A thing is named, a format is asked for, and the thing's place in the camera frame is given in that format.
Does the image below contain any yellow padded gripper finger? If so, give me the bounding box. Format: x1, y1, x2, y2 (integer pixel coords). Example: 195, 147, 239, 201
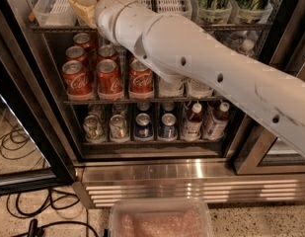
68, 0, 99, 30

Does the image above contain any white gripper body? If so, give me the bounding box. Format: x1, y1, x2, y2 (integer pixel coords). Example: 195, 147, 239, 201
68, 0, 101, 30

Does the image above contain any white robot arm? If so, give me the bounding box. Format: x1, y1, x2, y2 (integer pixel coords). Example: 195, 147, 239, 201
68, 0, 305, 158

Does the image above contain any back left Coca-Cola can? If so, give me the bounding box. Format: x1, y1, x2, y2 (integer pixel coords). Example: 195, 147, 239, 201
73, 33, 96, 55

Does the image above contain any second row left Coca-Cola can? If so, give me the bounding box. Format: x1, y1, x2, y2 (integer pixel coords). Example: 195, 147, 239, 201
65, 45, 94, 82

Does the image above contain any second row coca-cola can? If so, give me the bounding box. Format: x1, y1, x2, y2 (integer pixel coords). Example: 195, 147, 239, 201
97, 44, 119, 64
65, 45, 94, 82

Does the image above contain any second row middle Coca-Cola can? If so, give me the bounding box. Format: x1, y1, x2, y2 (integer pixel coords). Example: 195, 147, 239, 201
97, 44, 119, 64

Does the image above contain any front left Coca-Cola can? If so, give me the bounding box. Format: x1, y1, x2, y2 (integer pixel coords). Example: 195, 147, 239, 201
62, 60, 92, 96

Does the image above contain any front middle Coca-Cola can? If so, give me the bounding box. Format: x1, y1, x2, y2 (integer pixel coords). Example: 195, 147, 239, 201
97, 59, 122, 95

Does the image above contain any front right Coca-Cola can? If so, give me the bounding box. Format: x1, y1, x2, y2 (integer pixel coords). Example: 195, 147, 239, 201
129, 59, 153, 94

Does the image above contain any front left silver can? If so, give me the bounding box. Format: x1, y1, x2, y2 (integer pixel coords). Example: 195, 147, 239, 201
83, 115, 105, 142

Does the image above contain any silver can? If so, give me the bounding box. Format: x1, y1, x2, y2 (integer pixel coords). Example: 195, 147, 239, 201
83, 115, 105, 142
110, 115, 128, 139

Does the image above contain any front left Pepsi can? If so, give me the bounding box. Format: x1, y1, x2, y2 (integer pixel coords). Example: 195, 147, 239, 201
135, 113, 152, 138

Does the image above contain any pepsi can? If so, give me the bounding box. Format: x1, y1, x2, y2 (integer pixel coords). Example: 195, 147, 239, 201
135, 113, 152, 138
159, 113, 177, 139

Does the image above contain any front right Pepsi can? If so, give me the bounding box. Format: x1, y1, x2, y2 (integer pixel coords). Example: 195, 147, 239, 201
159, 113, 177, 139

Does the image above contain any open glass fridge door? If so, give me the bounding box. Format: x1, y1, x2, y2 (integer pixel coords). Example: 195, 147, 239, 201
0, 10, 74, 196

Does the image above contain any steel fridge base grille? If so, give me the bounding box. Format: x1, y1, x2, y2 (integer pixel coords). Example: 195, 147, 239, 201
73, 159, 305, 208

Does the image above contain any front left water bottle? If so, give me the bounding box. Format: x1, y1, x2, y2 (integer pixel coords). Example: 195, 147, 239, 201
159, 78, 184, 97

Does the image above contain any water bottle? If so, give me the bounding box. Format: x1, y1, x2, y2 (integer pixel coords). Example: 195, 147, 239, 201
237, 39, 255, 57
159, 78, 184, 97
187, 79, 213, 99

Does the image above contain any front middle water bottle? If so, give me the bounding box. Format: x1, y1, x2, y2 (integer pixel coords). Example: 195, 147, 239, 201
187, 79, 213, 99

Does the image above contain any front right water bottle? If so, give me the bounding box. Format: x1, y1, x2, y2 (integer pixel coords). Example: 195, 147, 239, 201
237, 39, 255, 57

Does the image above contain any left tea bottle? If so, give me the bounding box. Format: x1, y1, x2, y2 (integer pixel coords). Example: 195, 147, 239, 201
182, 103, 203, 141

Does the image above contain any tea bottle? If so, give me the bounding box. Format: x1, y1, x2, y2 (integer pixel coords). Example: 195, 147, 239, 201
182, 103, 203, 141
203, 102, 230, 140

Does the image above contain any right tea bottle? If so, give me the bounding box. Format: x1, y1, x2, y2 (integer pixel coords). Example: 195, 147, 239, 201
203, 102, 230, 140

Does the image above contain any clear plastic bin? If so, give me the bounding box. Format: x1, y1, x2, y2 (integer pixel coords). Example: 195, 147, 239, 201
109, 197, 214, 237

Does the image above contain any top wire shelf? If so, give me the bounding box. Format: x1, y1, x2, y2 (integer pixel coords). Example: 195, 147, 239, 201
31, 23, 271, 33

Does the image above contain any wire shelf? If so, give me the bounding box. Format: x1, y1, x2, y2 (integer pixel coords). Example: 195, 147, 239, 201
64, 96, 225, 106
31, 23, 271, 33

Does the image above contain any middle wire shelf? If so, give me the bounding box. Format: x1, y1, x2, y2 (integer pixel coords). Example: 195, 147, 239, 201
64, 96, 225, 106

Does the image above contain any black floor cable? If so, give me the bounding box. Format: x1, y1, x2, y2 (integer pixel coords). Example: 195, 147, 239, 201
0, 188, 101, 237

